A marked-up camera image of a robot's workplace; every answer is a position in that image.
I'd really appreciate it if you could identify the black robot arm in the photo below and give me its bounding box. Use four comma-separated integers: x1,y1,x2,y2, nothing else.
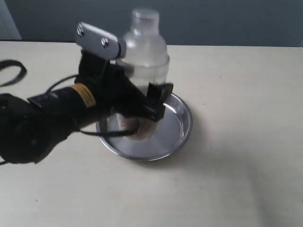
0,50,173,164

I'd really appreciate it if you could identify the clear plastic shaker bottle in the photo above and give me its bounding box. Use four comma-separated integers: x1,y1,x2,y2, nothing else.
107,9,170,140

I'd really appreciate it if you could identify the black camera cable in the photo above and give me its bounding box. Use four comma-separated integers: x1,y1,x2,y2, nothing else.
46,74,140,138

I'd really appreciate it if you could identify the round stainless steel dish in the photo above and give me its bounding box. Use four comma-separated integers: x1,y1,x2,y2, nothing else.
100,94,193,162

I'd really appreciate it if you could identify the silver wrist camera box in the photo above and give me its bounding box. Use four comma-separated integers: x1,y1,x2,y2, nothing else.
75,22,126,60

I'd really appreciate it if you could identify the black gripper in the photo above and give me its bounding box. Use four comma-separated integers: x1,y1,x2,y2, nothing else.
28,50,173,127

